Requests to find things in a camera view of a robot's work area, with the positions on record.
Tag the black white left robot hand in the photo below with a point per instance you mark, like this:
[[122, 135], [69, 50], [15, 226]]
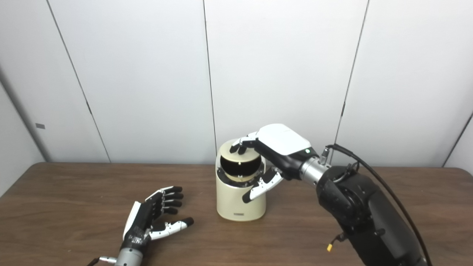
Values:
[[138, 221]]

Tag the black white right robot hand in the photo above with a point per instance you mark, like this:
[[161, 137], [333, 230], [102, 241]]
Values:
[[282, 144]]

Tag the cream-colored lidded bin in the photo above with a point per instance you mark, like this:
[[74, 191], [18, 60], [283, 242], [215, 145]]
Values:
[[236, 203]]

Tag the small grey wall tag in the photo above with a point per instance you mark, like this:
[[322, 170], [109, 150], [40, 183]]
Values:
[[40, 126]]

